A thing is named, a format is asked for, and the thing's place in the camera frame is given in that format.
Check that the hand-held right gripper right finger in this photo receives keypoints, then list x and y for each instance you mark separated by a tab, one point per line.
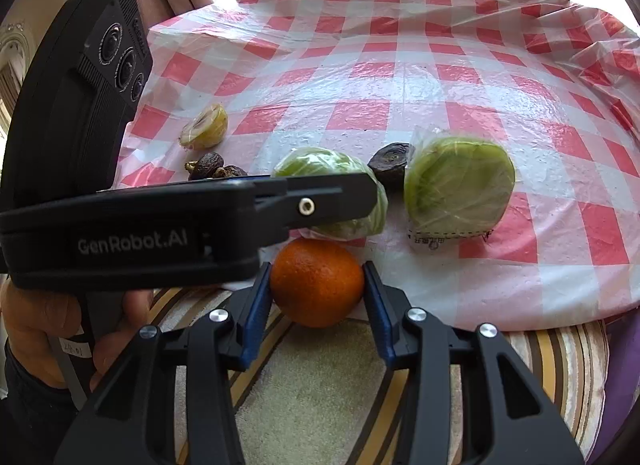
377	320

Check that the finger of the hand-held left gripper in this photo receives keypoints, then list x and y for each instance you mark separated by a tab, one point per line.
325	202

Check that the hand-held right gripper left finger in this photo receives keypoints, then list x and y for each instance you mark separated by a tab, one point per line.
255	317

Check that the green apple half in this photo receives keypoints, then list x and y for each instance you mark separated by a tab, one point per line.
320	160
460	185

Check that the orange mandarin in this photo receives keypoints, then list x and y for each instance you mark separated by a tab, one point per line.
317	282

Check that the yellow apple half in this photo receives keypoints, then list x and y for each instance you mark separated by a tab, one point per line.
205	127

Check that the round white box purple rim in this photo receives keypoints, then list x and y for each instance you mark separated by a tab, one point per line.
622	385

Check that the person's left forearm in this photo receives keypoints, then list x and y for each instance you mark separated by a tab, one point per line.
35	420

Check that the person's left hand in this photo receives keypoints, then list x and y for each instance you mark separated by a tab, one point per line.
30	335

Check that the striped beige mat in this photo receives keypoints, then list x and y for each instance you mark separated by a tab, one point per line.
310	395

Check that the white ornate furniture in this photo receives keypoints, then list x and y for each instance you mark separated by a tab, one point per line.
15	50

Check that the red checkered plastic tablecloth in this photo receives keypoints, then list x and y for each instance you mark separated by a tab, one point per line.
400	70

